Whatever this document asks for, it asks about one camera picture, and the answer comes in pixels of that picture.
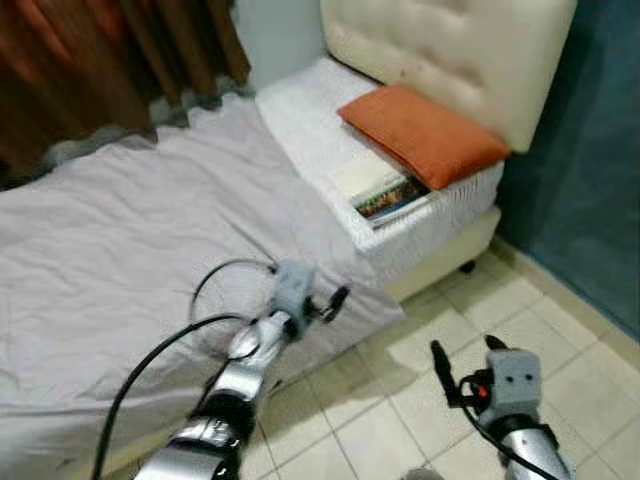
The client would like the colourful cover book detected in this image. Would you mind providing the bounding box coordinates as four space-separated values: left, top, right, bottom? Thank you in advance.
327 150 433 229

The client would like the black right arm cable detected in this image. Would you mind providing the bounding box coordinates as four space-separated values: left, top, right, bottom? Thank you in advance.
455 398 546 480

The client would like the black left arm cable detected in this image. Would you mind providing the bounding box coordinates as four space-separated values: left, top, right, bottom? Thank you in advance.
90 258 281 480

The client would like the cream padded headboard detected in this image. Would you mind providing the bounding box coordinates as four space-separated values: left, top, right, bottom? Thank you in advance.
320 0 579 154

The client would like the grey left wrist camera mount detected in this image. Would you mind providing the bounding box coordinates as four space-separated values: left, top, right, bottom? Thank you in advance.
268 262 319 336

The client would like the light grey blanket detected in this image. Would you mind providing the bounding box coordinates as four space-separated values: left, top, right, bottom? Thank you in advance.
0 95 406 466

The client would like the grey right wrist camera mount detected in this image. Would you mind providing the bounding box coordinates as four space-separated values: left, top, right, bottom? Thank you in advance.
487 348 544 431

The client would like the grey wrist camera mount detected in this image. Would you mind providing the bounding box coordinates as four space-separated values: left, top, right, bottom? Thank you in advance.
487 348 544 431
268 262 319 336

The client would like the white zigzag patterned mattress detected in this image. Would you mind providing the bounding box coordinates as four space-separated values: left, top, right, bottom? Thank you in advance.
255 57 506 291

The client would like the orange pillow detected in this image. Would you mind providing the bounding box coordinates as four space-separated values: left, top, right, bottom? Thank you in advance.
336 84 511 191

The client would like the brown curtain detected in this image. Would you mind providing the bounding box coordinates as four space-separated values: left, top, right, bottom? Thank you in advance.
0 0 251 181

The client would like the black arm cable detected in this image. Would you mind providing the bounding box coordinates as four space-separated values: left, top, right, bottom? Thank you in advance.
90 258 281 480
455 398 546 480

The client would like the cream bed base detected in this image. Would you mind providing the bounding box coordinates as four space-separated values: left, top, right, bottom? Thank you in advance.
385 207 501 303

